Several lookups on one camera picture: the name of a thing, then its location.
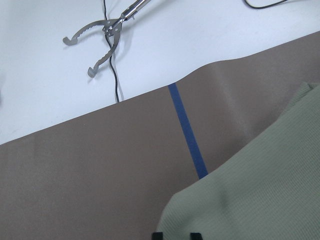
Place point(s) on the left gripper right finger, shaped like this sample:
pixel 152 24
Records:
pixel 195 236

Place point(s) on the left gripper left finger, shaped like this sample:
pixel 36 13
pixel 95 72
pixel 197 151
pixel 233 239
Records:
pixel 157 236

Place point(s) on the green long sleeve shirt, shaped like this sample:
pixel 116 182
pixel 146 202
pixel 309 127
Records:
pixel 269 190

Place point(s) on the green handled reacher grabber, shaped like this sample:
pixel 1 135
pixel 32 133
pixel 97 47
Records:
pixel 111 28

